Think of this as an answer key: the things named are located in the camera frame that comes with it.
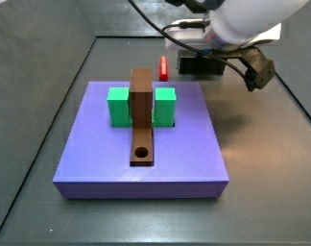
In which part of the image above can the red peg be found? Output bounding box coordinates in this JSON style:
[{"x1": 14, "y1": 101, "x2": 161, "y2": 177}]
[{"x1": 158, "y1": 56, "x2": 169, "y2": 82}]

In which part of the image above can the right green block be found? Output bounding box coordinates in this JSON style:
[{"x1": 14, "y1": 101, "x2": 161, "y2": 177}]
[{"x1": 154, "y1": 87, "x2": 177, "y2": 127}]

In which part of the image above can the purple base block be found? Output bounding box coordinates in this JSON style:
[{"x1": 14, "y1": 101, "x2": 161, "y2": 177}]
[{"x1": 53, "y1": 82, "x2": 229, "y2": 199}]

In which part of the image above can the left green block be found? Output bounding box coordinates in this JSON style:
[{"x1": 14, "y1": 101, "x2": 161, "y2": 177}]
[{"x1": 107, "y1": 87, "x2": 131, "y2": 127}]

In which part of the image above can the brown L-shaped bracket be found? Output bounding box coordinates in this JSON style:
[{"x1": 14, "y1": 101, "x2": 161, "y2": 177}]
[{"x1": 130, "y1": 68, "x2": 155, "y2": 167}]

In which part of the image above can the green block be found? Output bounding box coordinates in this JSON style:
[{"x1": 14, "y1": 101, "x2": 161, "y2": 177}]
[
  {"x1": 107, "y1": 87, "x2": 131, "y2": 127},
  {"x1": 154, "y1": 87, "x2": 177, "y2": 127}
]

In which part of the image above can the black angle fixture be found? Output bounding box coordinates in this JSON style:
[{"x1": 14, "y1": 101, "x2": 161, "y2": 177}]
[{"x1": 179, "y1": 56, "x2": 226, "y2": 75}]

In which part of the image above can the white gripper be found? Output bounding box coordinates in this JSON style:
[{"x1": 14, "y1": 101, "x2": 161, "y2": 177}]
[{"x1": 165, "y1": 23, "x2": 282, "y2": 52}]

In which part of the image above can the black cable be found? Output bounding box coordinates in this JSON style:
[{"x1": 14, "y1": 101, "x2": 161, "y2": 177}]
[{"x1": 126, "y1": 0, "x2": 254, "y2": 85}]

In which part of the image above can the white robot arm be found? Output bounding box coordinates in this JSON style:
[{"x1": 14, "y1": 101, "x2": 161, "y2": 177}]
[{"x1": 166, "y1": 0, "x2": 310, "y2": 52}]

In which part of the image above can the blue peg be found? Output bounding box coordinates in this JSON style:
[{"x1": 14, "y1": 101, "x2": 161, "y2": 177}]
[{"x1": 202, "y1": 49, "x2": 213, "y2": 54}]

